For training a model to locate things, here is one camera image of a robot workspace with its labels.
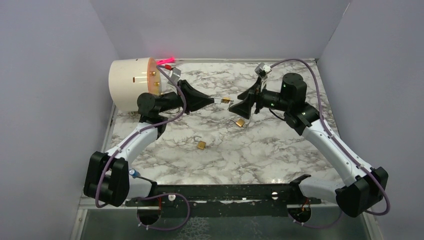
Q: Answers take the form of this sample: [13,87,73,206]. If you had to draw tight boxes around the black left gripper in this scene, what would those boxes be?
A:
[157,80,215,115]

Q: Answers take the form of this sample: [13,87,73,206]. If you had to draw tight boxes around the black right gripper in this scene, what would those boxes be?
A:
[229,76,291,120]

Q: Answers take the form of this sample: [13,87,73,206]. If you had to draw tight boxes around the brass padlock long shackle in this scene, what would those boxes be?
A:
[212,97,233,104]

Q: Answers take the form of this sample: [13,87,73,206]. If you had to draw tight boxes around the brass padlock with key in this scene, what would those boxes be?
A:
[229,118,247,128]

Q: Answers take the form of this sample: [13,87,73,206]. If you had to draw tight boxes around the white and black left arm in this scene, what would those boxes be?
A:
[83,80,215,208]

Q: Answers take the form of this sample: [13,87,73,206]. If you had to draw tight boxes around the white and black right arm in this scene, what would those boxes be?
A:
[228,73,389,218]

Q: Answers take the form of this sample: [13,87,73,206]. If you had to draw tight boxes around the pink marker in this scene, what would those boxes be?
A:
[156,57,175,65]

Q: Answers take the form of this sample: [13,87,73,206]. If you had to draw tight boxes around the small brass padlock centre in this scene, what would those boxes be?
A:
[193,135,206,150]

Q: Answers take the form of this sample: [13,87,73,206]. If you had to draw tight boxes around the cream cylindrical container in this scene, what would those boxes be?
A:
[108,57,163,112]

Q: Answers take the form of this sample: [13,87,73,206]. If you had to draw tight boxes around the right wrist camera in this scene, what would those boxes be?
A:
[254,62,272,79]

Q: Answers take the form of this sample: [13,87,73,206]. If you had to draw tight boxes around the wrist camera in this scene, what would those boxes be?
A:
[170,67,181,83]
[254,62,272,79]

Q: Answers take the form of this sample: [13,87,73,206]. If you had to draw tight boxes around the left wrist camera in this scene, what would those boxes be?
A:
[170,67,181,83]

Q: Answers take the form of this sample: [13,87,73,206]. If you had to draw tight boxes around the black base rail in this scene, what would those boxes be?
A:
[125,183,321,218]

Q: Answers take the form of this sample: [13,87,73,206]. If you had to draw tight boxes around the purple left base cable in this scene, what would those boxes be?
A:
[136,193,192,232]

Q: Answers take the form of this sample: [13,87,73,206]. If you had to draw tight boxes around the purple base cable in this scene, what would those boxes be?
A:
[287,198,344,230]
[136,193,192,232]

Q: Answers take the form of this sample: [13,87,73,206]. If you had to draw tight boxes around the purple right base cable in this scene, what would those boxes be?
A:
[287,198,344,230]

